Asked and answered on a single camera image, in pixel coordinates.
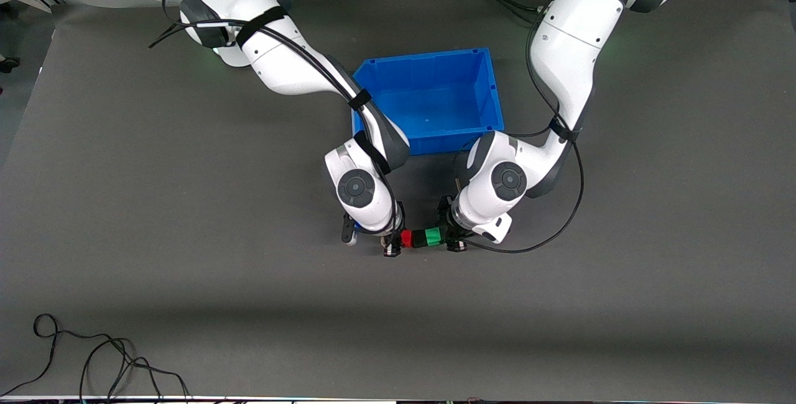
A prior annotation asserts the black left arm base cable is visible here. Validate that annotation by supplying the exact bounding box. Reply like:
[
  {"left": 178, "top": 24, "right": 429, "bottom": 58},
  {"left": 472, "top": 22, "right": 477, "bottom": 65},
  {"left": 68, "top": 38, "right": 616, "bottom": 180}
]
[{"left": 469, "top": 0, "right": 549, "bottom": 22}]

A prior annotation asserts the blue plastic storage bin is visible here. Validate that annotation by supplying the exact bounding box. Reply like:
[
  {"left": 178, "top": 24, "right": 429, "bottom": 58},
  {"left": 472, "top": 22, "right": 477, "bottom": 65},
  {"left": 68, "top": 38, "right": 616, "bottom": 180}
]
[{"left": 350, "top": 48, "right": 505, "bottom": 157}]

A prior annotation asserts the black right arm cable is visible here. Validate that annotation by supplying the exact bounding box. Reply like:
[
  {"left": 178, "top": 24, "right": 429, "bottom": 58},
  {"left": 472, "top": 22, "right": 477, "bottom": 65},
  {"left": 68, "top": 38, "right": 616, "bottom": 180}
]
[{"left": 148, "top": 0, "right": 400, "bottom": 234}]

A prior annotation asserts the loose black cable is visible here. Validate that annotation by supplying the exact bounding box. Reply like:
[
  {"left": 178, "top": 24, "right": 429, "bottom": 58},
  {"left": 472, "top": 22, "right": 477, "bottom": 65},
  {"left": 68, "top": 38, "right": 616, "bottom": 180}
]
[{"left": 0, "top": 313, "right": 191, "bottom": 400}]

